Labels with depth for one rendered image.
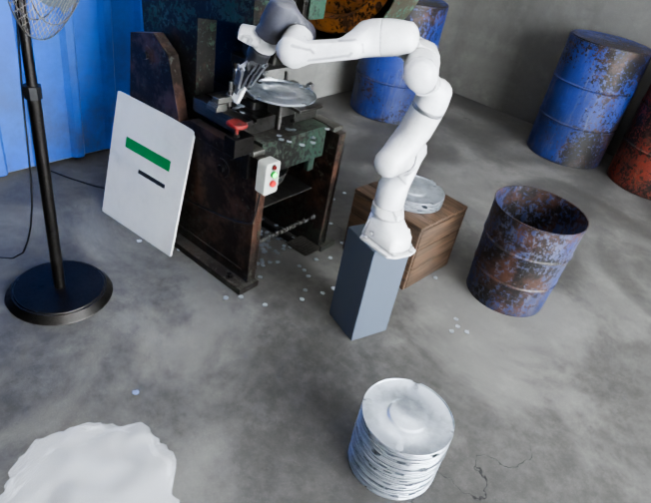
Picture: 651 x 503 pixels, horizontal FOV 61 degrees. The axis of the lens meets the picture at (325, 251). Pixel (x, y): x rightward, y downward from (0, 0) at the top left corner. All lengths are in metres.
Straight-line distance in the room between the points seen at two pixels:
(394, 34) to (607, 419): 1.65
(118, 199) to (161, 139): 0.44
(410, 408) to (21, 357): 1.35
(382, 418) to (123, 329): 1.06
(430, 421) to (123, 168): 1.79
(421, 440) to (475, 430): 0.45
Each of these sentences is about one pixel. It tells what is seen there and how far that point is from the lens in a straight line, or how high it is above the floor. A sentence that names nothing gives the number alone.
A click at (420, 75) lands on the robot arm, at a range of 1.73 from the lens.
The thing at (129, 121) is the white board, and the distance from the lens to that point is 2.70.
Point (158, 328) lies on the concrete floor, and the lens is 2.26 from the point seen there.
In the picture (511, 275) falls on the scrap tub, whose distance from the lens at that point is 2.60.
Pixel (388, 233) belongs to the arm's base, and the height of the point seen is 0.53.
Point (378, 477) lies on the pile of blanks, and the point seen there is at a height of 0.09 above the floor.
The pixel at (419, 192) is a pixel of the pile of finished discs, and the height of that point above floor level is 0.40.
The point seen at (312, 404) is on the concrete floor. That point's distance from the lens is 2.04.
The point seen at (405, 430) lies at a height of 0.23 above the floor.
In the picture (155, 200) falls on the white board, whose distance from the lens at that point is 2.62.
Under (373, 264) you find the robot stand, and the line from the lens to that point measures 2.06.
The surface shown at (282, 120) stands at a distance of 2.32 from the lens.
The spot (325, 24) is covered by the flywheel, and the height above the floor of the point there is 1.00.
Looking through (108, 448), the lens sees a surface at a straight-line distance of 1.70.
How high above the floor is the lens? 1.56
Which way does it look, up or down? 34 degrees down
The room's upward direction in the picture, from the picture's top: 11 degrees clockwise
